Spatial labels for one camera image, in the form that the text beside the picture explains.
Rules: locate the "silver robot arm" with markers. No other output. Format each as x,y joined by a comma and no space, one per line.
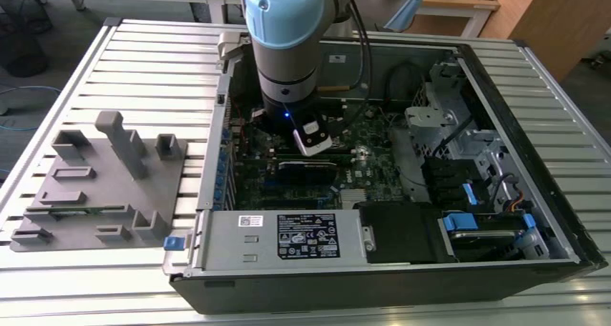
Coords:
286,72

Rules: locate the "RAM slot black clips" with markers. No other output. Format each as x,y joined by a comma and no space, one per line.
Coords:
343,156
343,149

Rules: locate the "RAM slot white clips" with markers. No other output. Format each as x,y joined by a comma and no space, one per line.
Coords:
343,159
343,152

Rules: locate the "black graphics card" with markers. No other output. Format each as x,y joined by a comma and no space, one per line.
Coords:
306,174

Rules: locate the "white case label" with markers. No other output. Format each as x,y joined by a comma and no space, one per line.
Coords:
338,58

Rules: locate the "grey case latch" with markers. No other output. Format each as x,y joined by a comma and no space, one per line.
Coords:
228,45

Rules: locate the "green motherboard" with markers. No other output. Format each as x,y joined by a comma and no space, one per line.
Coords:
376,168

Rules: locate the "silver chipset heatsink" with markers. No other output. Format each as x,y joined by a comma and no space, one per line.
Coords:
352,194

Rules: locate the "silver disk bay cage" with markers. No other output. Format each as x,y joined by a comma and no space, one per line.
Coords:
430,140

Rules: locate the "silver power supply unit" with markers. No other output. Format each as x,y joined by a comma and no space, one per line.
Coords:
228,247

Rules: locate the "grey parts rack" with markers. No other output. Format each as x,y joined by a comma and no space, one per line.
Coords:
119,197

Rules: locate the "black plastic shroud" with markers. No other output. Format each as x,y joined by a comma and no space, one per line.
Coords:
400,233

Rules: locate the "blue case latch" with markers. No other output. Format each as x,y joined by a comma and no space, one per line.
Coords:
172,243

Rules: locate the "blue bay latch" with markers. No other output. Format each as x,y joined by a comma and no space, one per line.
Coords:
468,193

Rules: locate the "green RAM stick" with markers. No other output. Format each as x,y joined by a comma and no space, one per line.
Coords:
95,209

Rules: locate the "hard disk in blue carrier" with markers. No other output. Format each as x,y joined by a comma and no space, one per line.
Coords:
460,221

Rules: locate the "black PC case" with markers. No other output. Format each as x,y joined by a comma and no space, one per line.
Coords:
382,294

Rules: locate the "black mesh waste bin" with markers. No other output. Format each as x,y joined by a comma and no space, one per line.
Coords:
25,63

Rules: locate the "wooden cabinet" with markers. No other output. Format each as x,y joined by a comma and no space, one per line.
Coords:
563,25

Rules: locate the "black chair base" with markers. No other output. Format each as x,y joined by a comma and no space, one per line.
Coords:
602,59

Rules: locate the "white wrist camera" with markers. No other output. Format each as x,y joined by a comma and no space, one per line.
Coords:
312,136

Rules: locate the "black plastic drive bracket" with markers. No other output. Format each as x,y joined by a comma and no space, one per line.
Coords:
448,176

